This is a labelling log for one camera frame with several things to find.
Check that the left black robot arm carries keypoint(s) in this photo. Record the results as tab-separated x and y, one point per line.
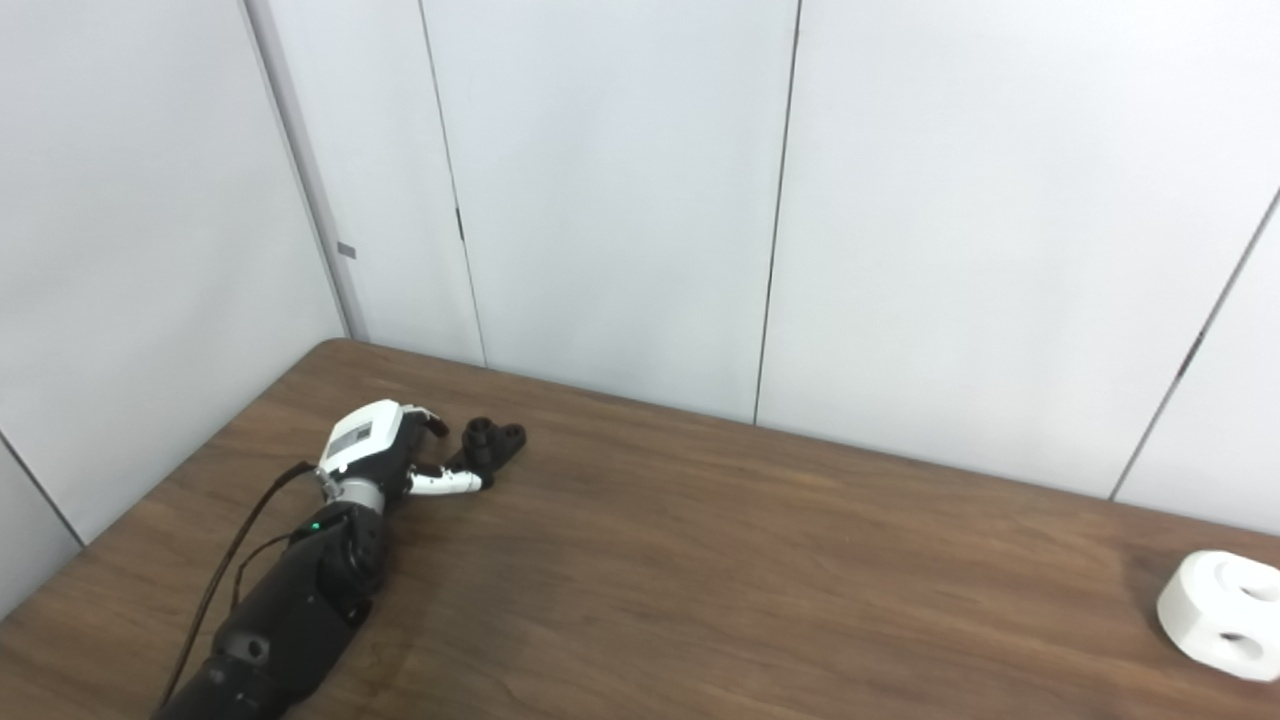
300	600

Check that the gray wall corner post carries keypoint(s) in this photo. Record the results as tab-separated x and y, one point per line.
310	180

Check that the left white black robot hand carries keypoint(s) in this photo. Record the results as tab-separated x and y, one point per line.
365	440

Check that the black plastic holder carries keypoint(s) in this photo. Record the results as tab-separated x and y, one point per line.
488	445

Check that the round white plastic piece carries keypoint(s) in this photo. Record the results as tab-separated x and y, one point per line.
1220	610

